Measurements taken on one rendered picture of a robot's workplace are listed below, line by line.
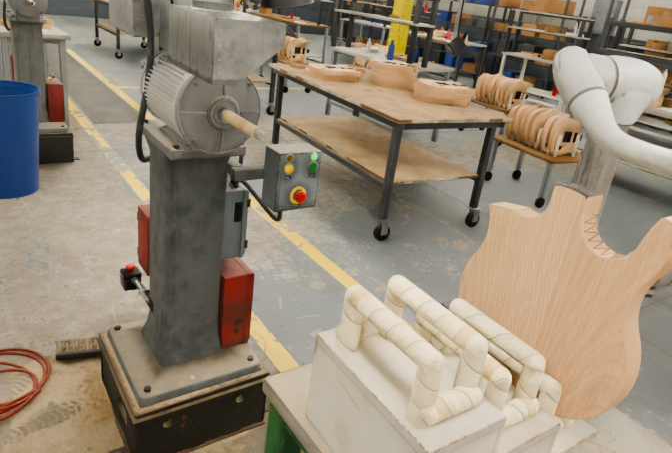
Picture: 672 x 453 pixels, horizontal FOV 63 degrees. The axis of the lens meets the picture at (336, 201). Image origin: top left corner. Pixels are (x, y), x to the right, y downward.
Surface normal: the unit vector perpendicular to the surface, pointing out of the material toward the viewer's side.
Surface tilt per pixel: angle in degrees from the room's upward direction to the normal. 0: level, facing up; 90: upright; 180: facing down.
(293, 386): 0
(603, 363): 90
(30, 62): 90
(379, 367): 0
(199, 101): 87
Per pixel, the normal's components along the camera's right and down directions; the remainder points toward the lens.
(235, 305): 0.56, 0.37
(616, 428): 0.13, -0.92
